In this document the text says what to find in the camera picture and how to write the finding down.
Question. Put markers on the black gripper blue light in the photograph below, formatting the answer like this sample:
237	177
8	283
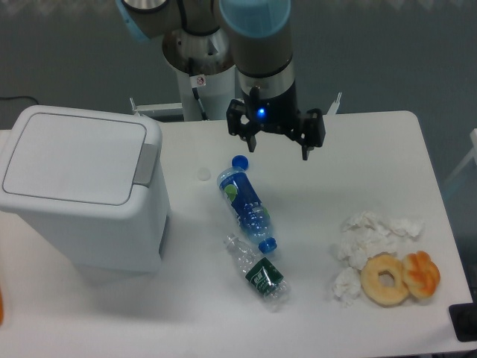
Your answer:
271	107

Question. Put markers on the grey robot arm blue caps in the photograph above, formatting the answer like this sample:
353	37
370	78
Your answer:
259	32

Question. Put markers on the white push-lid trash can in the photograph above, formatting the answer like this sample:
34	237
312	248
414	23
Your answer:
90	183

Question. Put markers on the blue bottle cap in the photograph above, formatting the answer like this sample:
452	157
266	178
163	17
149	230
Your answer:
240	161

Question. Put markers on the white bottle cap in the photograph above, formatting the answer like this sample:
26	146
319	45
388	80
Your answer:
203	174

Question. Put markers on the blue label plastic bottle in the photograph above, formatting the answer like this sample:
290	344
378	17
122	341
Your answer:
253	218

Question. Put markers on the large crumpled white tissue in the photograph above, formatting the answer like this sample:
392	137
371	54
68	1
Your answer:
367	234

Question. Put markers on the green label clear bottle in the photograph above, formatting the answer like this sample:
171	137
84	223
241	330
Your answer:
259	272

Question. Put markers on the small crumpled white tissue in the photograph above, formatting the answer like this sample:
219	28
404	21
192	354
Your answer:
347	286

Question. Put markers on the orange twisted bread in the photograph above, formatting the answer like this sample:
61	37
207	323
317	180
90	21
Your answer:
420	274

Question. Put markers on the black device at edge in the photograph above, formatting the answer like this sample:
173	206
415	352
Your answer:
463	317

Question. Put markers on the orange object at edge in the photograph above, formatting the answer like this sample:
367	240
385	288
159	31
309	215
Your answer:
1	308

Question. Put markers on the white table bracket right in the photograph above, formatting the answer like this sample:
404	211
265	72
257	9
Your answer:
333	109

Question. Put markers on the white table bracket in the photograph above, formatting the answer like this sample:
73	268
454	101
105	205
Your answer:
333	109
156	110

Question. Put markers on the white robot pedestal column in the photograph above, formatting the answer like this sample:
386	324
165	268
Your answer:
205	73

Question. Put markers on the white table bracket left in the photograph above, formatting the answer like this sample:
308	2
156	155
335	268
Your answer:
156	110

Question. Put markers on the white frame at right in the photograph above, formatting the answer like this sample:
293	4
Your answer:
466	165

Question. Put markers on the ring doughnut bread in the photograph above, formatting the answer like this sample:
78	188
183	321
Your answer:
381	280

